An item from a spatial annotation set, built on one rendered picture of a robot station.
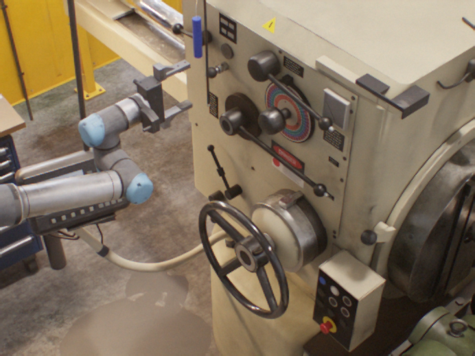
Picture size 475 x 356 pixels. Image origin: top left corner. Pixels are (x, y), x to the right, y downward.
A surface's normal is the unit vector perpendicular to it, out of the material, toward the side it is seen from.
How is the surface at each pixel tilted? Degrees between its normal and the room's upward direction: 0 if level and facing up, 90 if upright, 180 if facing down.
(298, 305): 0
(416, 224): 58
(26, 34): 90
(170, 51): 0
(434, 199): 43
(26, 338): 0
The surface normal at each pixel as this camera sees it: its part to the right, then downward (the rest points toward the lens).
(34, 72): 0.65, 0.52
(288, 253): -0.34, 0.57
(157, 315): 0.00, -0.72
